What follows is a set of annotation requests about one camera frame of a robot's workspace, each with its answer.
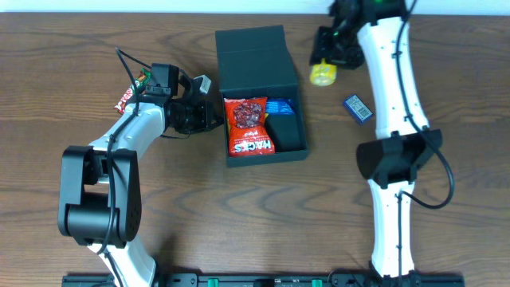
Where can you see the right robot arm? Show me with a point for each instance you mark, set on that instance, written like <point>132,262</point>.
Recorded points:
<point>376,33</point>

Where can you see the blue Oreo cookie pack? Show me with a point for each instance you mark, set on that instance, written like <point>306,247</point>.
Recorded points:
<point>279,106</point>

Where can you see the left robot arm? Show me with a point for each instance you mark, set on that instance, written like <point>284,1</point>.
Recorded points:
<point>100,203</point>

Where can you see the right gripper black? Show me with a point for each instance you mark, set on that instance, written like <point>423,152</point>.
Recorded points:
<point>324,52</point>

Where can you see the red Hacks candy bag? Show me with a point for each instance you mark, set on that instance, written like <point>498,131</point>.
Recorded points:
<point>246,124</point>

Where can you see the red KitKat bar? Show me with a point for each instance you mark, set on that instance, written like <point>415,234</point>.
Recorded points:
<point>140,84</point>

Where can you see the dark green box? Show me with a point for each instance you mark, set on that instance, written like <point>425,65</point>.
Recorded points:
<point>255,62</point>

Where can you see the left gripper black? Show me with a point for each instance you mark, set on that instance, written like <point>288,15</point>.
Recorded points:
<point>205,116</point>

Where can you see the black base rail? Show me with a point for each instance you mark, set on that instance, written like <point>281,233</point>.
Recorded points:
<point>334,280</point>

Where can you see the yellow cylindrical candy container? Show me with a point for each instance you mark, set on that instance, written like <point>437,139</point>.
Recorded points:
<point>323,74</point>

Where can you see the small blue box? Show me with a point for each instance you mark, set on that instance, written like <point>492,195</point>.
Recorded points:
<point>357,109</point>

